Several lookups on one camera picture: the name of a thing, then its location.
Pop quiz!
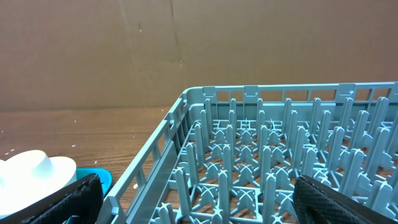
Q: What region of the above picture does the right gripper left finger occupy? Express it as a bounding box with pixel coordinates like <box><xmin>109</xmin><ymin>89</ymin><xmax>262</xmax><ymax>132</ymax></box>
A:
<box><xmin>1</xmin><ymin>173</ymin><xmax>104</xmax><ymax>224</ymax></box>

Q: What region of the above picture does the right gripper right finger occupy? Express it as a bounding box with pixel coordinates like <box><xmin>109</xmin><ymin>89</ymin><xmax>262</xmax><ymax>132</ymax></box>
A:
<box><xmin>293</xmin><ymin>175</ymin><xmax>396</xmax><ymax>224</ymax></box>

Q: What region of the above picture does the white bowl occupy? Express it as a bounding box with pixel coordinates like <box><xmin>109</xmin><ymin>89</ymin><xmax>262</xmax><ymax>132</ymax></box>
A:
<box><xmin>1</xmin><ymin>156</ymin><xmax>76</xmax><ymax>218</ymax></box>

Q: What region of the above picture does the white cup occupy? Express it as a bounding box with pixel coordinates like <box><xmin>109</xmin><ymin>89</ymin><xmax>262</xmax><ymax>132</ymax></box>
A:
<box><xmin>6</xmin><ymin>150</ymin><xmax>55</xmax><ymax>180</ymax></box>

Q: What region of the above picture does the grey dishwasher rack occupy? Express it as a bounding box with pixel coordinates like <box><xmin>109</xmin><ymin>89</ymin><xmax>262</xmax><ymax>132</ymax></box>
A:
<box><xmin>98</xmin><ymin>82</ymin><xmax>397</xmax><ymax>223</ymax></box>

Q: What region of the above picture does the teal plastic tray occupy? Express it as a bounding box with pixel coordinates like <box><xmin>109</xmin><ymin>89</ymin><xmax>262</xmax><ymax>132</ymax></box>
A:
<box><xmin>76</xmin><ymin>167</ymin><xmax>113</xmax><ymax>197</ymax></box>

